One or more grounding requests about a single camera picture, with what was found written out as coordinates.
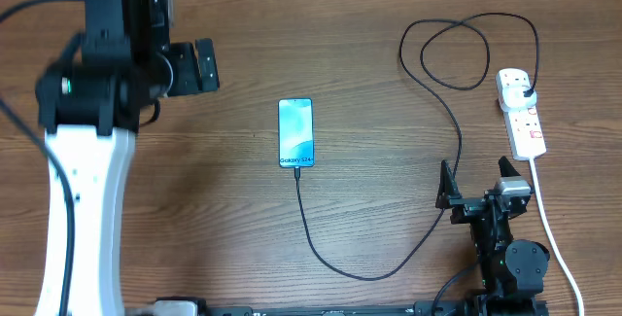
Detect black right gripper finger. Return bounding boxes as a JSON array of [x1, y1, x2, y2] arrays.
[[497, 157, 533, 193], [435, 159, 461, 209]]

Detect blue smartphone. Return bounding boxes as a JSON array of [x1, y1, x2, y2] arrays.
[[278, 98, 315, 168]]

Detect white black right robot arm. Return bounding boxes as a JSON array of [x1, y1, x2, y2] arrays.
[[431, 157, 550, 315]]

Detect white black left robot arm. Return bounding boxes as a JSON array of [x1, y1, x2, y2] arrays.
[[35, 0, 220, 315]]

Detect white charger adapter plug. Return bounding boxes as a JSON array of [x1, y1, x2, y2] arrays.
[[499, 86, 537, 113]]

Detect white power strip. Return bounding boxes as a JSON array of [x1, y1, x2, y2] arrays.
[[496, 68, 546, 160]]

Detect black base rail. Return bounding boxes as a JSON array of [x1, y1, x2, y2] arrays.
[[203, 300, 549, 316]]

